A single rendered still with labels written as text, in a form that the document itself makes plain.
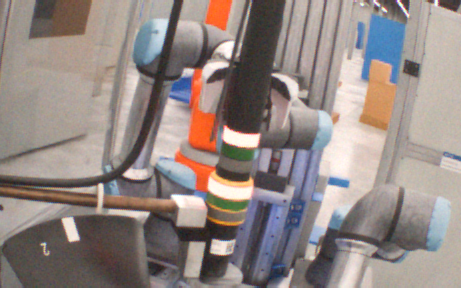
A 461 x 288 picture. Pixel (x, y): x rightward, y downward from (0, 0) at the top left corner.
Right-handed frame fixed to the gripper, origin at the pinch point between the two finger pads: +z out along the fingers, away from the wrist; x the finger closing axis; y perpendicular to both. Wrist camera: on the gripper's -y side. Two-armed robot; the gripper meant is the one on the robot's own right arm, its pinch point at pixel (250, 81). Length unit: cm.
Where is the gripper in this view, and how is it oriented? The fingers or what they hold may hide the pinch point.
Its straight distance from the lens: 59.4
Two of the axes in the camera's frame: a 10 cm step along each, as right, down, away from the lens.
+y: -1.9, 9.4, 2.7
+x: -9.8, -2.0, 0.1
